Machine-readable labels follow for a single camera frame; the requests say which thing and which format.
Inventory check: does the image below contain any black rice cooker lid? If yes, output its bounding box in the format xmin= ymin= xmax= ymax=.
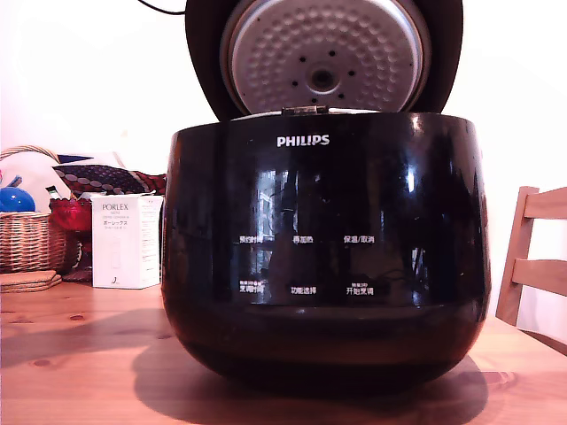
xmin=183 ymin=0 xmax=465 ymax=122

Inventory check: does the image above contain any black rice cooker body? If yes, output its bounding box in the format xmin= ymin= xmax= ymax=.
xmin=161 ymin=110 xmax=493 ymax=391

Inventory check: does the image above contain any white Porlex carton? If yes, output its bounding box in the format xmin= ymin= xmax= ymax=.
xmin=91 ymin=194 xmax=165 ymax=290

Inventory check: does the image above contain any dark patterned cloth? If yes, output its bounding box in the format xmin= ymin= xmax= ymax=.
xmin=51 ymin=163 xmax=168 ymax=197

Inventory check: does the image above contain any light wooden chair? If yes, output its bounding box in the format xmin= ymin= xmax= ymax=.
xmin=494 ymin=185 xmax=567 ymax=346

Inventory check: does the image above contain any blue ball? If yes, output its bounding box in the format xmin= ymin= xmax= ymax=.
xmin=0 ymin=186 xmax=36 ymax=213

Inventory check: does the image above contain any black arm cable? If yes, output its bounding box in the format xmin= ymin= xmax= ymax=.
xmin=136 ymin=0 xmax=186 ymax=16

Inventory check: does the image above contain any wicker basket with handle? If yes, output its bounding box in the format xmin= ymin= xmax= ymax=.
xmin=0 ymin=145 xmax=68 ymax=274

